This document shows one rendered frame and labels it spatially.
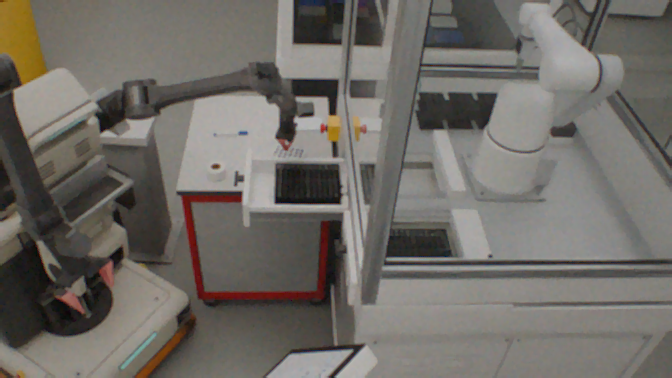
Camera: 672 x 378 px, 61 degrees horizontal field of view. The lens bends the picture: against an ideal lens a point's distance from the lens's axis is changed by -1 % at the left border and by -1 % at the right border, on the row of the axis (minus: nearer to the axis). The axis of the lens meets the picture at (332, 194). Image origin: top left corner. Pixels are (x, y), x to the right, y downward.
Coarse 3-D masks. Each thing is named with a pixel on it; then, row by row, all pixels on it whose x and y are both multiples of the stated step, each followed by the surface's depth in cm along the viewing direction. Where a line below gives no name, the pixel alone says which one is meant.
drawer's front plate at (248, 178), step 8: (248, 152) 200; (248, 160) 197; (248, 168) 194; (248, 176) 191; (248, 184) 188; (248, 192) 186; (248, 200) 183; (248, 208) 183; (248, 216) 186; (248, 224) 188
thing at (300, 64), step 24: (288, 0) 235; (288, 24) 242; (288, 48) 250; (312, 48) 251; (336, 48) 252; (288, 72) 258; (312, 72) 258; (336, 72) 259; (312, 96) 270; (336, 96) 271
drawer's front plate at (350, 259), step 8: (344, 216) 182; (344, 224) 181; (344, 232) 181; (352, 240) 173; (352, 248) 170; (344, 256) 181; (352, 256) 168; (352, 264) 166; (352, 272) 163; (352, 280) 161; (352, 288) 163; (352, 296) 165
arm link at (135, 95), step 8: (128, 88) 161; (136, 88) 161; (144, 88) 162; (120, 96) 163; (128, 96) 161; (136, 96) 161; (144, 96) 162; (120, 104) 163; (128, 104) 161; (136, 104) 161; (144, 104) 162
